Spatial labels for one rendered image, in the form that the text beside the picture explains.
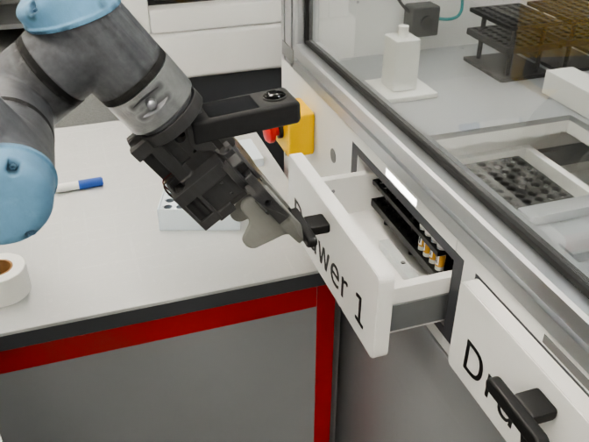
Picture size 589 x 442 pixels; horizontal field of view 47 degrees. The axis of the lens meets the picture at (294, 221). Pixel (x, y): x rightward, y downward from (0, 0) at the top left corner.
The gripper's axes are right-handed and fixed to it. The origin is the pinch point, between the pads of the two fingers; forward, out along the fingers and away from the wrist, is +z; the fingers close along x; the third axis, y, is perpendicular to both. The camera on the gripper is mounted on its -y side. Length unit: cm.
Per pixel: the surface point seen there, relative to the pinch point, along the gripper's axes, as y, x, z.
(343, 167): -8.5, -17.5, 10.9
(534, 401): -7.9, 31.4, 6.1
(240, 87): -3, -82, 21
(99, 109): 63, -269, 67
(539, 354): -10.8, 28.4, 6.0
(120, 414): 39.3, -11.3, 15.9
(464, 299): -9.1, 18.3, 6.8
